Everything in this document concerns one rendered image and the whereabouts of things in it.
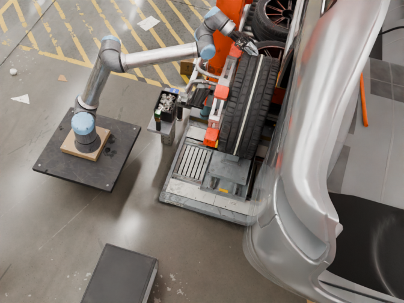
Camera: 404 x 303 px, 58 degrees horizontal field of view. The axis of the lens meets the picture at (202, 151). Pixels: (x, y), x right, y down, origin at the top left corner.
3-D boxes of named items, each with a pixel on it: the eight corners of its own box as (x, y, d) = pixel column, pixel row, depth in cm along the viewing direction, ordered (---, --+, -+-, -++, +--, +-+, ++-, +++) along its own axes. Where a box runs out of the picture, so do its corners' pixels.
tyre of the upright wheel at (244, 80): (287, 45, 200) (273, 72, 266) (246, 35, 202) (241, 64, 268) (255, 161, 202) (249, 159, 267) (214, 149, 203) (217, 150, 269)
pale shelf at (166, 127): (168, 136, 269) (168, 134, 266) (146, 130, 270) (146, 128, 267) (185, 95, 292) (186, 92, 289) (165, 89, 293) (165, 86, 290)
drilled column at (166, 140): (171, 145, 315) (172, 115, 279) (160, 142, 315) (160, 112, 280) (175, 136, 320) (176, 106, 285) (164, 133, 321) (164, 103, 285)
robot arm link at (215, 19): (205, 14, 215) (216, 2, 209) (222, 29, 217) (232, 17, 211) (201, 20, 208) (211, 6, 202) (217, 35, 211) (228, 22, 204)
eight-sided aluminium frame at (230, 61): (212, 156, 244) (222, 104, 198) (202, 153, 245) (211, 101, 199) (230, 97, 273) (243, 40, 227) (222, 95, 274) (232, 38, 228)
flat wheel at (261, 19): (244, 11, 379) (249, -9, 359) (305, 11, 388) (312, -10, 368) (258, 56, 345) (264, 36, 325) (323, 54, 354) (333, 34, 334)
